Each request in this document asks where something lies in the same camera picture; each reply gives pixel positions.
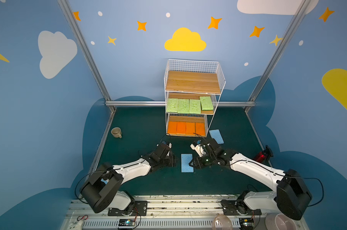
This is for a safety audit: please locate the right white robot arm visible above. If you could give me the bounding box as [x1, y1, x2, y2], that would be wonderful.
[189, 139, 312, 220]

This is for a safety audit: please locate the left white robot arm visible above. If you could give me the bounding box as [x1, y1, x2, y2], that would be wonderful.
[80, 141, 177, 215]

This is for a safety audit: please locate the green sponge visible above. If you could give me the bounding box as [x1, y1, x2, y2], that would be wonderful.
[177, 99, 190, 114]
[200, 96, 214, 111]
[189, 99, 201, 115]
[166, 98, 179, 113]

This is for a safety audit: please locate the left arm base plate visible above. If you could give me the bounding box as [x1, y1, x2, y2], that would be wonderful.
[108, 201, 148, 217]

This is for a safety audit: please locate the red small object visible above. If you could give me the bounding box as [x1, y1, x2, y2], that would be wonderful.
[253, 145, 274, 163]

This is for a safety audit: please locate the pink divided bowl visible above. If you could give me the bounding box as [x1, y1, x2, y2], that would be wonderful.
[265, 214, 296, 230]

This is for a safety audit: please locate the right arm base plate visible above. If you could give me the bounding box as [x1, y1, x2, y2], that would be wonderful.
[220, 199, 262, 216]

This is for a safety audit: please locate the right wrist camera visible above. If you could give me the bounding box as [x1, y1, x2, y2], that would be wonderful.
[190, 142, 206, 157]

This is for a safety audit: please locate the white wire wooden shelf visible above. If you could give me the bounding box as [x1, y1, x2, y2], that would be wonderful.
[164, 59, 226, 137]

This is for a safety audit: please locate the beige mug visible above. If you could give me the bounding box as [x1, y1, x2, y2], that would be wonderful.
[111, 127, 122, 139]

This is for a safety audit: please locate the blue sponge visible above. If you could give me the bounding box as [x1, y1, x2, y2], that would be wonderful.
[209, 129, 224, 144]
[181, 154, 194, 173]

